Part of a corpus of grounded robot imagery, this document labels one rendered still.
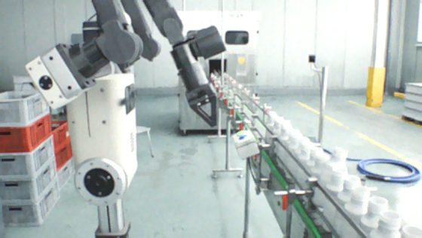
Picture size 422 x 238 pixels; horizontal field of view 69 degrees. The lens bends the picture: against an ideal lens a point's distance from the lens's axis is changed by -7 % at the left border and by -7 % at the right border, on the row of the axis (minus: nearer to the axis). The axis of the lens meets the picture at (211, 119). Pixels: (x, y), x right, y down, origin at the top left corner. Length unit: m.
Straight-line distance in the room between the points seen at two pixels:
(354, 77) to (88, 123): 11.70
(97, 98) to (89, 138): 0.12
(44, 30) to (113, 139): 11.26
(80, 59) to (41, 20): 11.43
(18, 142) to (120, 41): 2.28
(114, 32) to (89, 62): 0.10
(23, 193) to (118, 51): 2.44
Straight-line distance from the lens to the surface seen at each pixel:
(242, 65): 5.54
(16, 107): 2.88
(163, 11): 0.77
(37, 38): 12.26
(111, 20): 0.77
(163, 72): 11.07
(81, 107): 0.97
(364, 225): 0.72
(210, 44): 0.76
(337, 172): 0.84
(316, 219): 0.96
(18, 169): 3.01
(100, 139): 0.98
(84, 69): 0.80
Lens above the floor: 1.45
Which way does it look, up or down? 12 degrees down
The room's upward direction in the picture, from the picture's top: straight up
